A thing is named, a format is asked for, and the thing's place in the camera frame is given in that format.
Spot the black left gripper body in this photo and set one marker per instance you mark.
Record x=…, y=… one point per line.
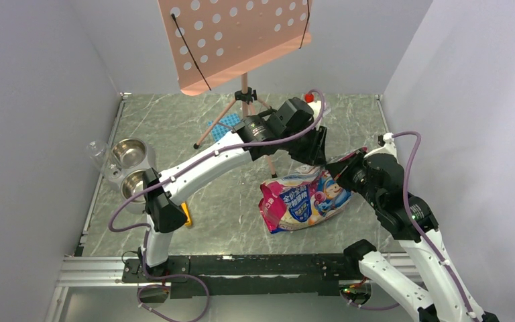
x=306, y=148

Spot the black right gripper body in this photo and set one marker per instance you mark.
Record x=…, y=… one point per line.
x=352, y=174

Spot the pink pet food bag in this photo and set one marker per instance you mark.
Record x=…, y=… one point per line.
x=307, y=196

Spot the yellow plastic scoop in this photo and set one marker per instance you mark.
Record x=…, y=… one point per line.
x=186, y=210

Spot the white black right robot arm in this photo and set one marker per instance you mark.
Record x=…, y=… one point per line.
x=379, y=179

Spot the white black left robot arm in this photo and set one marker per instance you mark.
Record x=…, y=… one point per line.
x=294, y=128

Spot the pink music stand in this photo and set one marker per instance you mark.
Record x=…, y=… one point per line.
x=213, y=42

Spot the grey double bowl feeder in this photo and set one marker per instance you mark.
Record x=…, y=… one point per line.
x=128, y=160

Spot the clear water bottle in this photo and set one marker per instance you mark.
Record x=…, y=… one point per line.
x=104, y=159

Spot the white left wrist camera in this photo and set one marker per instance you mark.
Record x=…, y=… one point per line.
x=316, y=106

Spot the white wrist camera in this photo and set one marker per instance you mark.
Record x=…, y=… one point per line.
x=387, y=144
x=316, y=106

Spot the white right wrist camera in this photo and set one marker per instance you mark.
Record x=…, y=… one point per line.
x=387, y=144

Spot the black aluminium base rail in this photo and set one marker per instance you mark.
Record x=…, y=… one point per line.
x=197, y=275

